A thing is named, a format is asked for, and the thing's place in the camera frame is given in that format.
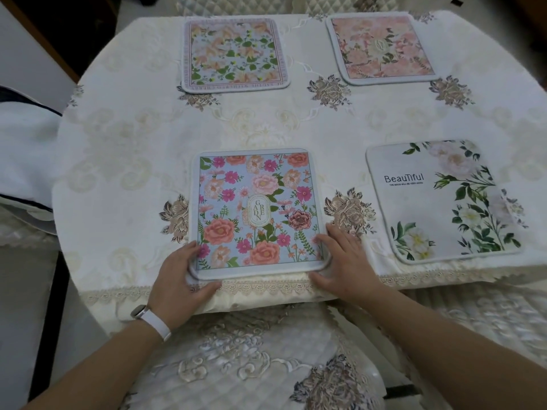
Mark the blue floral placemat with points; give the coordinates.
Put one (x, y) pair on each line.
(256, 209)

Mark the white cloth with dark trim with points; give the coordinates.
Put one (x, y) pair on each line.
(25, 153)

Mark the person's right thumb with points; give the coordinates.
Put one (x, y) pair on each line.
(321, 279)

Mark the person's right forearm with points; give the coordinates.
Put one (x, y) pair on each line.
(448, 358)

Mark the person's left hand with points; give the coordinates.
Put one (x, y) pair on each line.
(171, 286)

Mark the quilted embroidered chair cushion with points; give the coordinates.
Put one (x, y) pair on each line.
(491, 320)
(256, 358)

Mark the person's left forearm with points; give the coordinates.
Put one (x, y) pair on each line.
(102, 371)

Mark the person's left thumb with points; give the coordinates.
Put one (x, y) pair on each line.
(207, 288)

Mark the white wristwatch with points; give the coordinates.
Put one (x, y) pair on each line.
(154, 322)

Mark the white placemat with green leaves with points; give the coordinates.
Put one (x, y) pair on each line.
(440, 204)

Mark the person's right hand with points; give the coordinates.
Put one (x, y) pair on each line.
(350, 268)

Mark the cream embroidered tablecloth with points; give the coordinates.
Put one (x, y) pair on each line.
(128, 157)

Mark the dark wooden cabinet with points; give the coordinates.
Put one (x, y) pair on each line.
(72, 29)

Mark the pink floral placemat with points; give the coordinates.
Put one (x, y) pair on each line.
(378, 49)

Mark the pale orange and green floral placemat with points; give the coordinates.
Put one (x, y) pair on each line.
(233, 53)

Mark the quilted chair back cover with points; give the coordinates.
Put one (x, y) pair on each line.
(354, 2)
(233, 3)

